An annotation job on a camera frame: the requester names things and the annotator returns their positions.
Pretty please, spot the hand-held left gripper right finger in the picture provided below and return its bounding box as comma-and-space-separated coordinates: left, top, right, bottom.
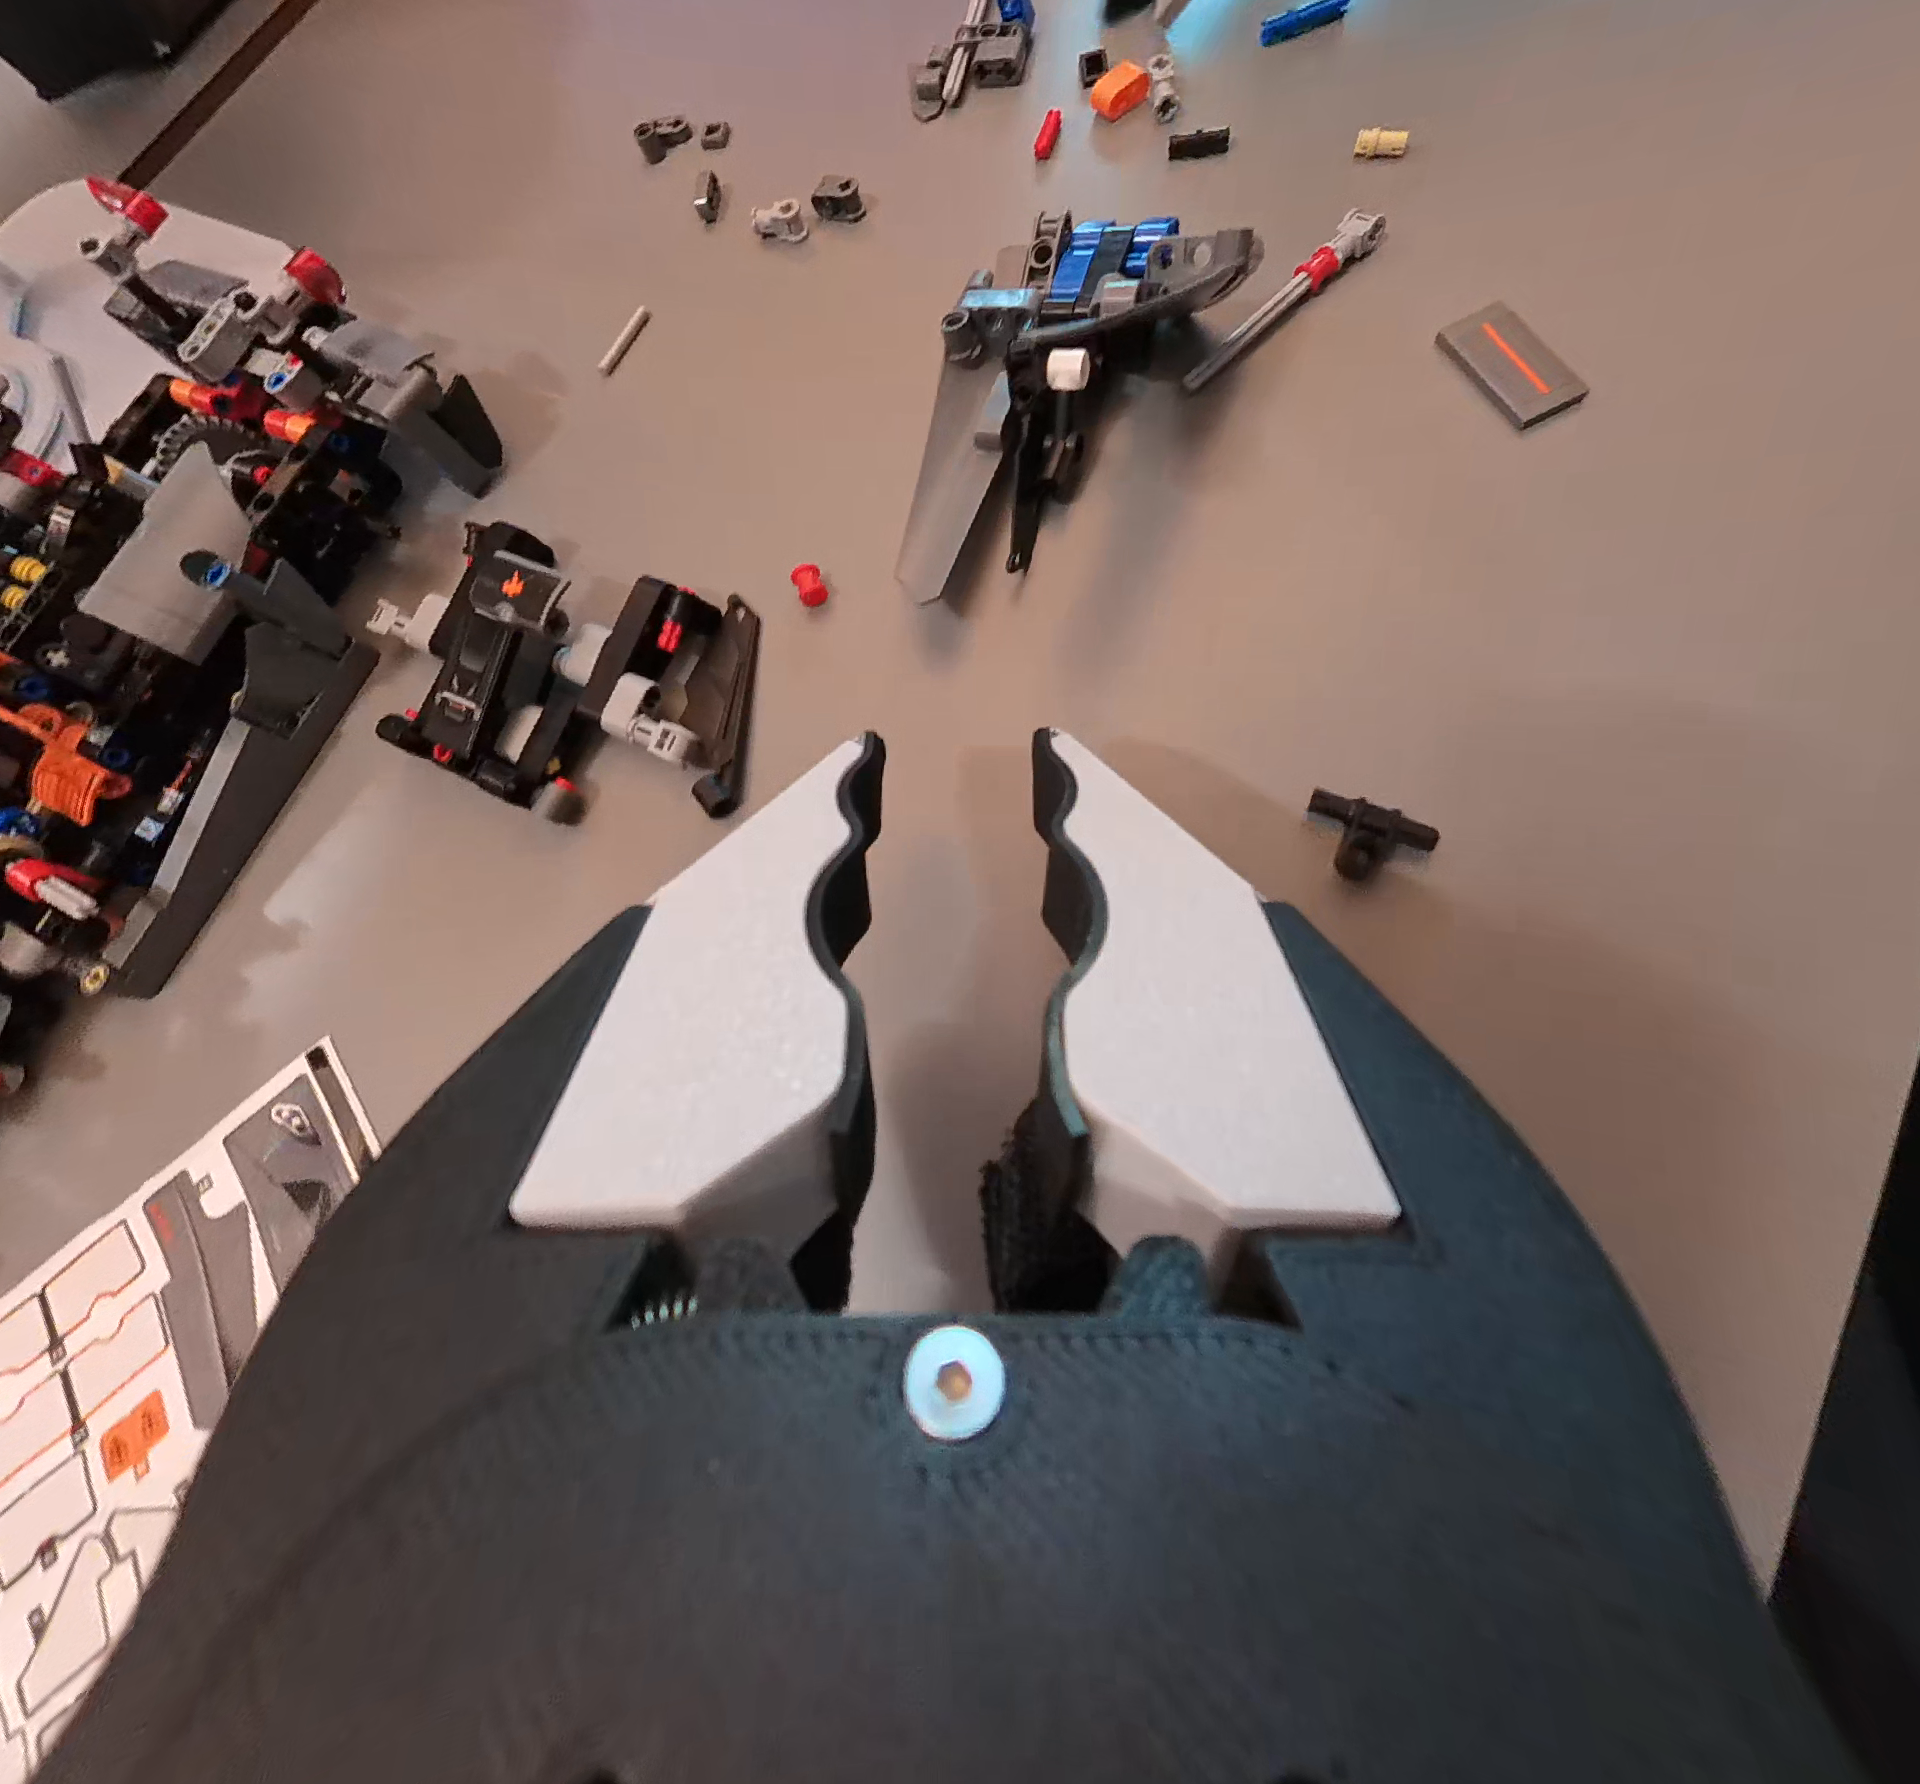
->
980, 727, 1407, 1312

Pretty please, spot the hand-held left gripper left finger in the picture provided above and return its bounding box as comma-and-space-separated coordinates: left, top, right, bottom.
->
508, 731, 888, 1312

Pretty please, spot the black lego T connector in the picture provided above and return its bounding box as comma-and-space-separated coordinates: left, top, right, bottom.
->
1305, 785, 1442, 885

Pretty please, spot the grey lego axle red bush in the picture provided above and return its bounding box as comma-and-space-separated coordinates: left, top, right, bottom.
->
1182, 210, 1391, 394

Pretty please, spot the flame print lego assembly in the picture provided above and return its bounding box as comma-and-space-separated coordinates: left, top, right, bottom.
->
375, 519, 766, 826

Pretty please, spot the grey lego wing assembly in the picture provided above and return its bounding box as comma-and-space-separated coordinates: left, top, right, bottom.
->
896, 210, 1270, 611

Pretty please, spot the grey lego axle blue assembly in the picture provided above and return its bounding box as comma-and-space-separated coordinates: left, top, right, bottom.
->
907, 0, 1041, 123

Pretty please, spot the lego car chassis model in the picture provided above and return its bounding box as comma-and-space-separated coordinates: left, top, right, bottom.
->
0, 170, 508, 1097

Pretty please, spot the grey tile orange line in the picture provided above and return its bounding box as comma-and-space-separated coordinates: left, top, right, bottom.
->
1434, 300, 1593, 433

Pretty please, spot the printed paper sheet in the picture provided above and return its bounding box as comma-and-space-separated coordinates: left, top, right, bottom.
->
0, 1038, 384, 1770

